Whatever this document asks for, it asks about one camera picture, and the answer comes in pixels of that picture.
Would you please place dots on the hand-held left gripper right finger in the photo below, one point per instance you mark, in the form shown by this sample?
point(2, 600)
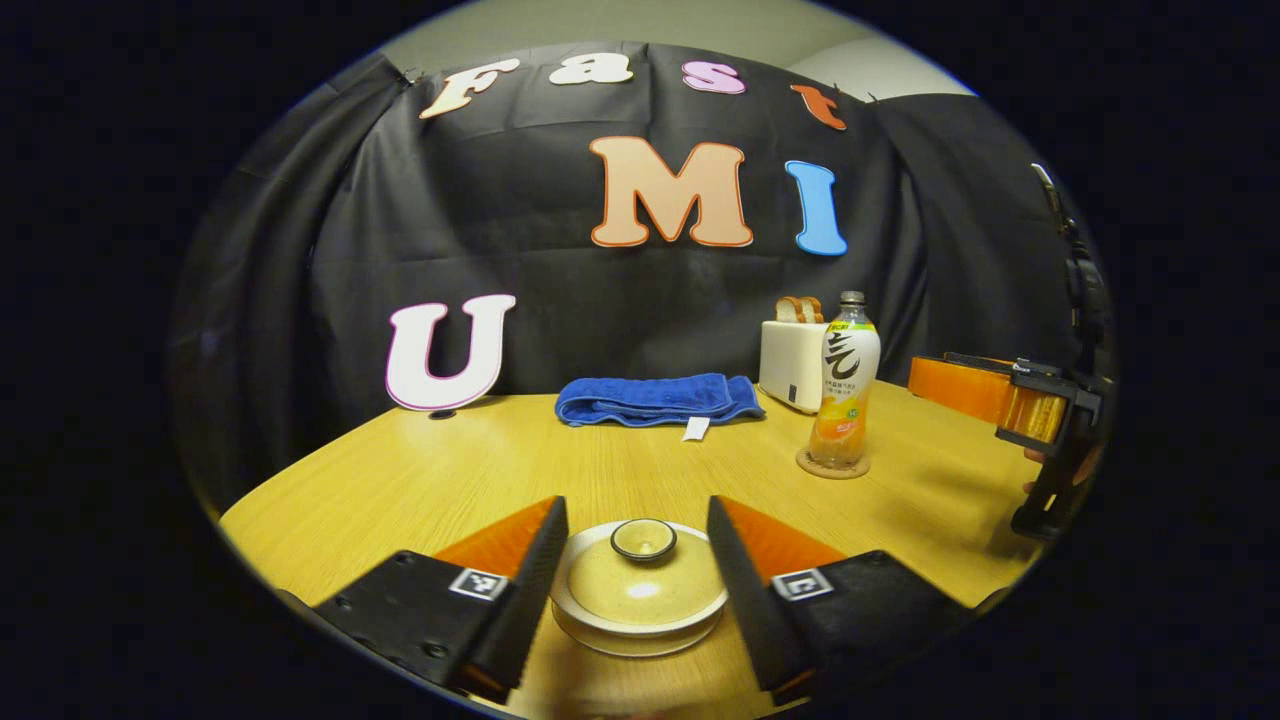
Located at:
point(745, 600)

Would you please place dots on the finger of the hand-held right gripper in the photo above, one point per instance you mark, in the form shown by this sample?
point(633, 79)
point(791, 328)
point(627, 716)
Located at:
point(960, 385)
point(1035, 415)

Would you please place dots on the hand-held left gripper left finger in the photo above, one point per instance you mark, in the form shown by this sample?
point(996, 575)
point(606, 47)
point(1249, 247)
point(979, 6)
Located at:
point(530, 590)

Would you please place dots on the cream teacup lid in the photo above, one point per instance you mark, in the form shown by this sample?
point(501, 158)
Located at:
point(640, 585)

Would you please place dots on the cream teacup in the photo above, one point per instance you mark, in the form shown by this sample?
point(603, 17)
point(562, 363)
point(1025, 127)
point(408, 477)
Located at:
point(640, 632)

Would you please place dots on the clear water bottle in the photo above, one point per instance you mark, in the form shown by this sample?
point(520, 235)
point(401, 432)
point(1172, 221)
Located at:
point(845, 400)

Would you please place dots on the round brown coaster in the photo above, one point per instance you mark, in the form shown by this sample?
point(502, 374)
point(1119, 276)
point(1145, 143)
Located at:
point(832, 472)

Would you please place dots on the cream saucer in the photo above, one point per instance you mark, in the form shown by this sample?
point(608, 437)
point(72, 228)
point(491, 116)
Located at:
point(640, 650)

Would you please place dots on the toast bread slice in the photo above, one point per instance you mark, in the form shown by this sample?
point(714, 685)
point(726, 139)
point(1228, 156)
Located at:
point(814, 310)
point(788, 310)

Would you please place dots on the cream toaster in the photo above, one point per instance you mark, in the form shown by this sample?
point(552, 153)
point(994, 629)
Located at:
point(790, 365)

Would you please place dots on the blue folded towel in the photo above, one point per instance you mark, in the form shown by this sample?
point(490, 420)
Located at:
point(650, 398)

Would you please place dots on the black backdrop cloth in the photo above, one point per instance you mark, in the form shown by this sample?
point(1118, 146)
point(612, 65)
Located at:
point(300, 250)

